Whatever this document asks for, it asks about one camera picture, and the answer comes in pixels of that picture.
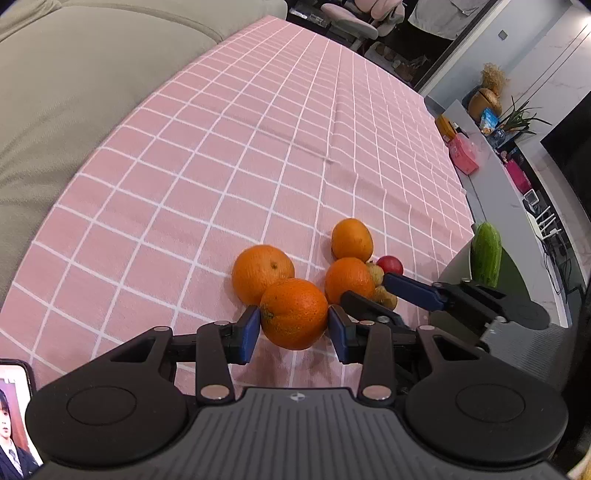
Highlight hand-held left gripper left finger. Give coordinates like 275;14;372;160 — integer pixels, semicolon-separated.
108;305;262;401

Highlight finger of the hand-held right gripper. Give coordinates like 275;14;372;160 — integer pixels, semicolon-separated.
339;290;408;329
382;272;463;312

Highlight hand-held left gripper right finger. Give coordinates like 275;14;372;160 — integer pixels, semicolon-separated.
327;305;481;401

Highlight red tomato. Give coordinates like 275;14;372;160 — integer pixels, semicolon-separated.
376;255;404;277

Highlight medium orange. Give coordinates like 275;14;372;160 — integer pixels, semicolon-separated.
324;257;376;305

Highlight green bowl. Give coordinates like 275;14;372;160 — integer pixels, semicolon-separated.
436;244;571;402

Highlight large orange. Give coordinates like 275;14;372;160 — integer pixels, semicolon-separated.
231;246;295;306
260;278;329;350

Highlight small orange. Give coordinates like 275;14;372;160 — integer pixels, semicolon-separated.
331;218;374;260

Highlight green cucumber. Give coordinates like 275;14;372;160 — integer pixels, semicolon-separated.
471;222;502;289

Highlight white curved cabinet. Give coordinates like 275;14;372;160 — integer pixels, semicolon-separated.
427;99;573;328

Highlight magenta bag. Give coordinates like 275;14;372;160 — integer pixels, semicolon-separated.
505;159;532;195

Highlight pink box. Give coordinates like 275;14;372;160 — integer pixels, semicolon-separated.
447;136;481;175

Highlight orange box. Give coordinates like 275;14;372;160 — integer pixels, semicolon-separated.
435;114;467;144

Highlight black television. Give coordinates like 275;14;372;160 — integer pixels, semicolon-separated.
540;90;591;185

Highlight blue snack bag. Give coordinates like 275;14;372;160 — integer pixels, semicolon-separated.
480;108;502;134

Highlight green potted plant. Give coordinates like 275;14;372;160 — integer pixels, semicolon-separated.
496;97;552;137

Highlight pink checked tablecloth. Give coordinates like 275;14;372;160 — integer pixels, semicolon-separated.
0;16;476;393

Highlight brown round vase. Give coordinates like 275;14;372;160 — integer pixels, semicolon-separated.
468;88;502;118

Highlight dried flower bunch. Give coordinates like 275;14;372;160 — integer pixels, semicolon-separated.
480;62;511;93

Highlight smartphone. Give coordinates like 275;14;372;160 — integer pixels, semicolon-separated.
0;359;44;478

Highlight hanging light garment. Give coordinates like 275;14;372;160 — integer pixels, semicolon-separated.
406;0;485;42

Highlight pink office chair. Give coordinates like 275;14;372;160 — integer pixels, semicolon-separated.
318;0;407;49

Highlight beige sofa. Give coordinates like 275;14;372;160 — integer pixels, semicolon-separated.
0;0;289;301

